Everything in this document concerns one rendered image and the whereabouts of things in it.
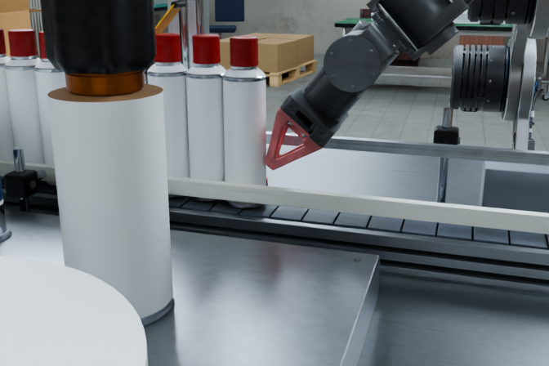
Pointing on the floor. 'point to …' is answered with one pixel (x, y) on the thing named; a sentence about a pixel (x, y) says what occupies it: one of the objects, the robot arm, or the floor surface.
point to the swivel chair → (228, 8)
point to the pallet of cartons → (278, 55)
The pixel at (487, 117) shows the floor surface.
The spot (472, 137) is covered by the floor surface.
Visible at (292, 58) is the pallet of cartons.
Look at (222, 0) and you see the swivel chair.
